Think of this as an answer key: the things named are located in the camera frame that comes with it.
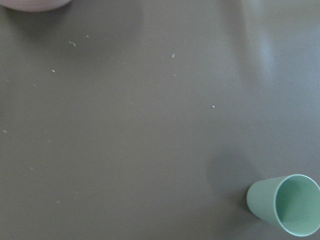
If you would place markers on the pink ice bowl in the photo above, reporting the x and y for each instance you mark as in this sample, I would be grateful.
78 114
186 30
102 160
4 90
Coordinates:
34 5

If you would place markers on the green cup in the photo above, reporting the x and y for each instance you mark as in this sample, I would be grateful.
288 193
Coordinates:
291 203

